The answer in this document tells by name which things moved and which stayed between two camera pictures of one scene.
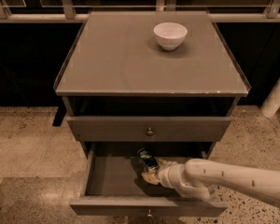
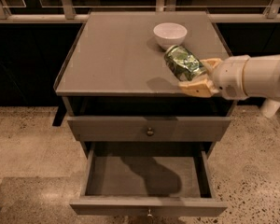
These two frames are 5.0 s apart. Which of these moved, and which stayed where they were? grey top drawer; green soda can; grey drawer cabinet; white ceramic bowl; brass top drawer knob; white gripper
Moved: green soda can; white gripper
Stayed: grey top drawer; grey drawer cabinet; white ceramic bowl; brass top drawer knob
